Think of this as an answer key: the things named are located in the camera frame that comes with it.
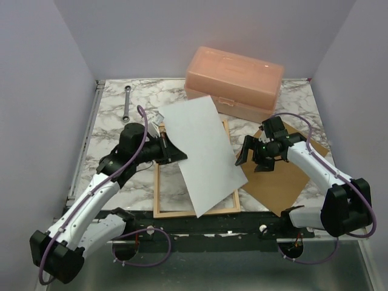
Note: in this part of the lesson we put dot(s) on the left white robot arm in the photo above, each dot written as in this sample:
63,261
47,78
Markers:
62,249

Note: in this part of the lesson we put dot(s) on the translucent orange plastic box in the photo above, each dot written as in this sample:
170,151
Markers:
239,86

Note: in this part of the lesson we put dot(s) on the silver ratchet wrench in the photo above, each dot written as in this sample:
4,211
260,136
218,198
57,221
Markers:
125,116

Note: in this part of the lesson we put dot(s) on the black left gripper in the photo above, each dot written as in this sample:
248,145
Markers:
169,151

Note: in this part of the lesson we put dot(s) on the photo print with window scene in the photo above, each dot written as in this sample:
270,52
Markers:
198,109

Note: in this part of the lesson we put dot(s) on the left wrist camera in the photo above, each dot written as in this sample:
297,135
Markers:
154,124

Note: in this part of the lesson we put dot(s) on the light wooden picture frame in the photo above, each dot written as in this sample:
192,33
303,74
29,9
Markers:
209,172

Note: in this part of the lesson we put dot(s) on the brown frame backing board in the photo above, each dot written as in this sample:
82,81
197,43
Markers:
278,190

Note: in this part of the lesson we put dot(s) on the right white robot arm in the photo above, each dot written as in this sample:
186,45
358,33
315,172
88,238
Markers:
347,206

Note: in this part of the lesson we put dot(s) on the aluminium side rail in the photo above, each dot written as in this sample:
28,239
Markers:
100,86

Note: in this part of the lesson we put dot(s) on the black table edge rail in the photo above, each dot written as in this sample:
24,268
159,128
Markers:
245,231

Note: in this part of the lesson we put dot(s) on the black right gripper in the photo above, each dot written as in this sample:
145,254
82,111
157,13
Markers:
251,142

